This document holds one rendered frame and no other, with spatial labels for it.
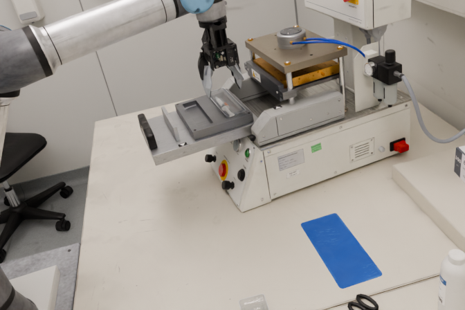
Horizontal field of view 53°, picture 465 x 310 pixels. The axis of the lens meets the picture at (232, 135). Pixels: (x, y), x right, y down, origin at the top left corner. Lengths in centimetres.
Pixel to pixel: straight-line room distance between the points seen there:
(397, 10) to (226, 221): 69
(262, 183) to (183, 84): 171
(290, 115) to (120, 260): 56
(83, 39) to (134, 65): 191
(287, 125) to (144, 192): 51
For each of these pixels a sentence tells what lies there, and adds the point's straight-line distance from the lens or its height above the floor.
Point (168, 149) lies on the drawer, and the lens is 117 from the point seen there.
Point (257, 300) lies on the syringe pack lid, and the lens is 102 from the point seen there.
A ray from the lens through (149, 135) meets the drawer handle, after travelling 118.
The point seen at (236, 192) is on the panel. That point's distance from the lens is 128.
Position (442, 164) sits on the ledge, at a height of 80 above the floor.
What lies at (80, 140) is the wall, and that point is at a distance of 301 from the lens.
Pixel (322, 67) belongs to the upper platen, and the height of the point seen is 106.
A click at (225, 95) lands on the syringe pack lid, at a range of 131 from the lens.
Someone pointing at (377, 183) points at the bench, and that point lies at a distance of 133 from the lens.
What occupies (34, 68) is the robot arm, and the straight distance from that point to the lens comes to 89.
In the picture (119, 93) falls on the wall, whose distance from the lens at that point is 287.
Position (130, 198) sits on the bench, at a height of 75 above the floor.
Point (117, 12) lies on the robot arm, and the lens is 92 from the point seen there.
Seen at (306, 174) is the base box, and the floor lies 80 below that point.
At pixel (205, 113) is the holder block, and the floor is 99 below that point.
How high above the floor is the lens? 154
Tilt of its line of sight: 29 degrees down
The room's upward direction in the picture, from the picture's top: 11 degrees counter-clockwise
